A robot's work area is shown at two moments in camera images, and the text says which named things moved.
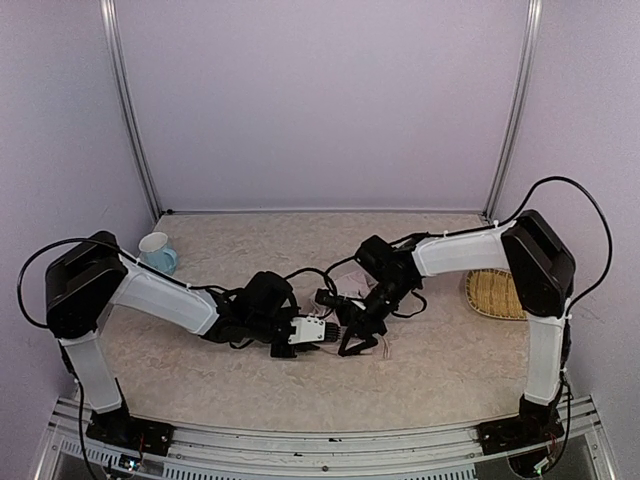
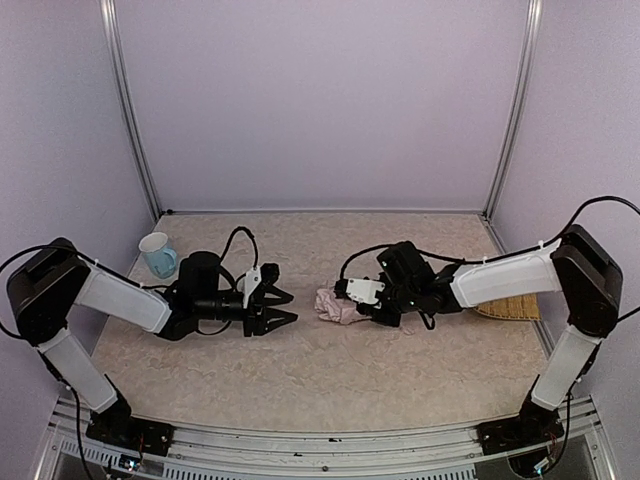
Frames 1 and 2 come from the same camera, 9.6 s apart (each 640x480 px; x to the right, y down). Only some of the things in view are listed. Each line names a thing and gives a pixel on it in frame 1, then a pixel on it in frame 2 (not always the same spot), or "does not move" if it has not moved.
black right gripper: [361, 323] → [379, 310]
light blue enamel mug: [156, 255] does not move
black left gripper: [282, 343] → [252, 312]
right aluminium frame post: [532, 29] does not move
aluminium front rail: [448, 453] does not move
